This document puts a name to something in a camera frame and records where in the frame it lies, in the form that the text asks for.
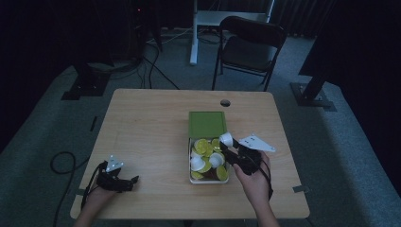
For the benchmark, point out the dark computer tower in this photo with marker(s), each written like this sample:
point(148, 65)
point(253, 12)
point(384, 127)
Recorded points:
point(138, 28)

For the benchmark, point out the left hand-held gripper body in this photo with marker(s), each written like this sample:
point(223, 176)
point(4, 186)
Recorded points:
point(112, 179)

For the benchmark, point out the black tape strip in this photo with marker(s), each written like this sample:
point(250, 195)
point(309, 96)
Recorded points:
point(93, 123)

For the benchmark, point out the black folding chair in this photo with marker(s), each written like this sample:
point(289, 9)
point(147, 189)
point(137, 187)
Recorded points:
point(252, 47)

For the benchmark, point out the green box with lid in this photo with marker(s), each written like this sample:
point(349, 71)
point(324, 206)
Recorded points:
point(208, 182)

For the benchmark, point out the green box sleeve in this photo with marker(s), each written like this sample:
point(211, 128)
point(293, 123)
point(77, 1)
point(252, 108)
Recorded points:
point(207, 124)

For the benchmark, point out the black metal stand with base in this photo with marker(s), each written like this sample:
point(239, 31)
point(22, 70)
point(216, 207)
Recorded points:
point(312, 94)
point(86, 83)

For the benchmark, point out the grey tape piece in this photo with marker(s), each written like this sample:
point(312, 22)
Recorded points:
point(80, 192)
point(300, 189)

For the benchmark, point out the dark curtain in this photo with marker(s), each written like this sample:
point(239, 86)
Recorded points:
point(302, 17)

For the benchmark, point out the pile of yellow-lidded capsules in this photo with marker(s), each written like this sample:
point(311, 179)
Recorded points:
point(208, 159)

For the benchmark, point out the white desk frame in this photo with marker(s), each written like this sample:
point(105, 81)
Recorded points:
point(201, 19)

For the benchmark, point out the person's left hand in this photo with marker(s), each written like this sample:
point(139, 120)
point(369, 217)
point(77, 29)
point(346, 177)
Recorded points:
point(99, 195)

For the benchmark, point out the white coffee capsule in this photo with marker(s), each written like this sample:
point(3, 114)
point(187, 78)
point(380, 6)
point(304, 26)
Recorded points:
point(226, 139)

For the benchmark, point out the person's right hand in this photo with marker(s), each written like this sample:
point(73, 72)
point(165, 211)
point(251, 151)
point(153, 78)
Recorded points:
point(255, 186)

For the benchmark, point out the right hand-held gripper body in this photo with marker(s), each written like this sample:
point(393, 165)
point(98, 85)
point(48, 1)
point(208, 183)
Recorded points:
point(249, 157)

